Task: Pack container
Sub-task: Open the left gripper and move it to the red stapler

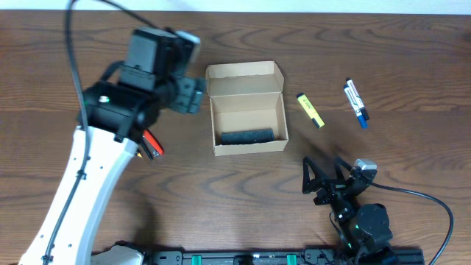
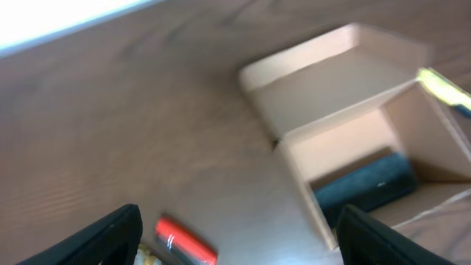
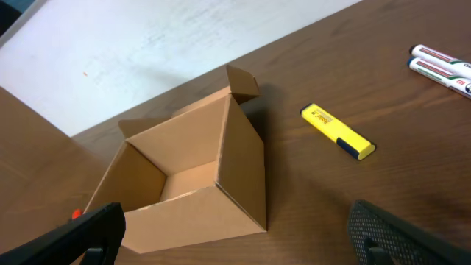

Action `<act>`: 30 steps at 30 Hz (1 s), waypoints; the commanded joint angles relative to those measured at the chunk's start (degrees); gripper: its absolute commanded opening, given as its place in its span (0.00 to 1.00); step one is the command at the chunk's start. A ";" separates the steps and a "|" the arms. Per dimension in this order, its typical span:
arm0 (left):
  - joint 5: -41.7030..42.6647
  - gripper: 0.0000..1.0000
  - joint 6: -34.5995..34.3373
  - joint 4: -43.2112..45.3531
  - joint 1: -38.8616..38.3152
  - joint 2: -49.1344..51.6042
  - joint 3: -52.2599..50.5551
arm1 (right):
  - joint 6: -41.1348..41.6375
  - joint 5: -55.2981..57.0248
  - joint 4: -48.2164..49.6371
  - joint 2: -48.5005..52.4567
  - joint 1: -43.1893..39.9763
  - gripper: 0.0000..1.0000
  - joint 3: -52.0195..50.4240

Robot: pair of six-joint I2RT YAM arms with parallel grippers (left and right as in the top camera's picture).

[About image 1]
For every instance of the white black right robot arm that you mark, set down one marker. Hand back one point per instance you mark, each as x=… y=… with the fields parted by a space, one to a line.
x=363 y=229

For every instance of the white marker blue cap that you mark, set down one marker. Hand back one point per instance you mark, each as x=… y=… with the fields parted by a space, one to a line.
x=356 y=108

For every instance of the brown cardboard box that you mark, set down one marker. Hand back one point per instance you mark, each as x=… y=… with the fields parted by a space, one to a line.
x=247 y=97

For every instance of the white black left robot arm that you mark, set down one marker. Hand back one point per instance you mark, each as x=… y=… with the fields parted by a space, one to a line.
x=116 y=112

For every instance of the yellow highlighter pen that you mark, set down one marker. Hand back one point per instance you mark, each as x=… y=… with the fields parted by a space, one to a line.
x=310 y=110

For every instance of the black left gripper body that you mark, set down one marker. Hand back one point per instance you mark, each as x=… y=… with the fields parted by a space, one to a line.
x=179 y=95

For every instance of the white marker black cap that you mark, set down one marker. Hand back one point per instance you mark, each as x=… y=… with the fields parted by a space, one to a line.
x=363 y=110

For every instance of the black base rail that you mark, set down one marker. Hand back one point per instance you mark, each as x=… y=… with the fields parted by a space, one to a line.
x=123 y=252

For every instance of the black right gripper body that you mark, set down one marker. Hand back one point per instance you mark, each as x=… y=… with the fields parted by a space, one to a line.
x=344 y=207

